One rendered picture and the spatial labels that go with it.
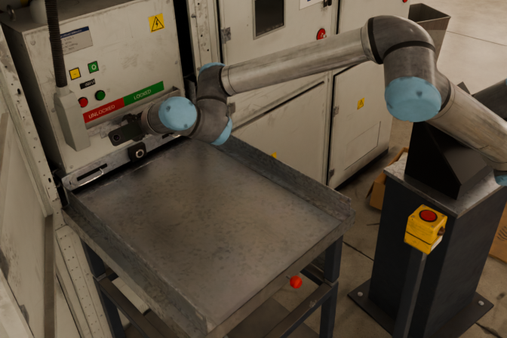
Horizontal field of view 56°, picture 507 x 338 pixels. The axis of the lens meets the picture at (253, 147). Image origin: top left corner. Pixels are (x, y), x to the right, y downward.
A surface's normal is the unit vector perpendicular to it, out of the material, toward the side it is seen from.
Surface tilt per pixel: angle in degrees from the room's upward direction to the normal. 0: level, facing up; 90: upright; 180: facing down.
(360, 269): 0
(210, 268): 0
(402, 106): 119
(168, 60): 90
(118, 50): 90
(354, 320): 0
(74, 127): 90
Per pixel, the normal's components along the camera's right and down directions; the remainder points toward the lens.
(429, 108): -0.15, 0.90
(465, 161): 0.43, -0.30
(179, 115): 0.52, -0.11
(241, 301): -0.04, -0.83
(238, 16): 0.70, 0.38
